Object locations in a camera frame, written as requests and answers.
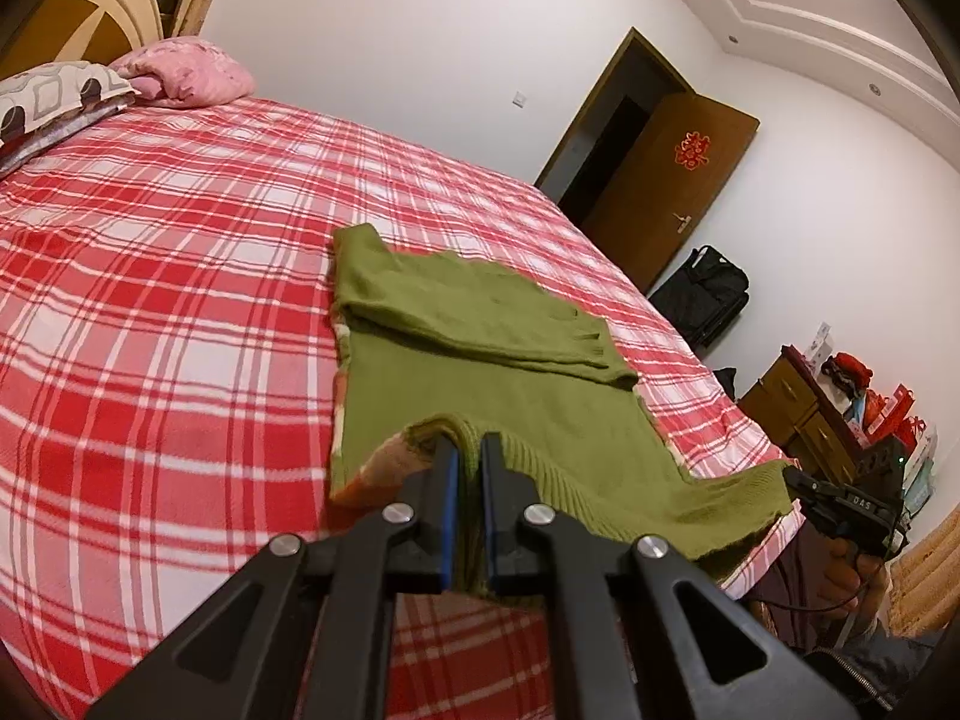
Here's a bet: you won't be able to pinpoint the person's right hand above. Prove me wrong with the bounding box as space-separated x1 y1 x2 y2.
821 538 895 617

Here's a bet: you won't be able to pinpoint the red gift bag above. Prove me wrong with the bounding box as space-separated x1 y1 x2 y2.
861 387 914 442

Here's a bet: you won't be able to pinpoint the white gift bag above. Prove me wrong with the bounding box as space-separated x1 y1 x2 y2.
902 420 940 500

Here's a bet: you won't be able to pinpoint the cream wooden headboard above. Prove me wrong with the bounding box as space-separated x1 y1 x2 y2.
0 0 164 74

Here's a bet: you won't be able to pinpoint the brown wooden cabinet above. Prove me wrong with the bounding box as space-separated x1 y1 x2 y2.
739 345 872 482

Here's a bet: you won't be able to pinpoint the red plaid bed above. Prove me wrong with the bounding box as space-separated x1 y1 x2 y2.
0 94 797 720

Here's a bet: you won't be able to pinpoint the red paper door decoration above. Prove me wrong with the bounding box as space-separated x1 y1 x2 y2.
673 131 714 169

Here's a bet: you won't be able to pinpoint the grey patterned pillow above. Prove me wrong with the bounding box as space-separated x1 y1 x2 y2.
0 61 142 175

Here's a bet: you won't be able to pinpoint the brown wooden door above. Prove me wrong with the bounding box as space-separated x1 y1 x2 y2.
581 94 761 295

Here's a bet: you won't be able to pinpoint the red clothes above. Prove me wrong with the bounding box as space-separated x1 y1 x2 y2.
821 352 875 395

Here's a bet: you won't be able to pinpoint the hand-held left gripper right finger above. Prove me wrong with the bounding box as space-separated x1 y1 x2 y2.
480 431 863 720

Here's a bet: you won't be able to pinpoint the dark wooden door frame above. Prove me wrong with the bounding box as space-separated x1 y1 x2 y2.
534 28 698 227

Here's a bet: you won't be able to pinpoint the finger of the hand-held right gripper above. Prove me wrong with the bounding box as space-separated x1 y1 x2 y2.
784 467 833 517

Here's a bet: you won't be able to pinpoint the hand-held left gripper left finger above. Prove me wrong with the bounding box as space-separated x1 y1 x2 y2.
86 431 461 720

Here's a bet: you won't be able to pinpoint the black cable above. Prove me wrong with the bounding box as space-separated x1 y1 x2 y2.
742 591 863 614

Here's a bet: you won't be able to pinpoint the black suitcase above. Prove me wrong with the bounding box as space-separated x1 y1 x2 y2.
649 244 751 350

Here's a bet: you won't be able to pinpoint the green knitted sweater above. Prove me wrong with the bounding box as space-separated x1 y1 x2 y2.
328 223 794 605

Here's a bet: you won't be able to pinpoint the pink pillow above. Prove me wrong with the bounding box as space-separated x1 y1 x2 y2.
109 37 257 108

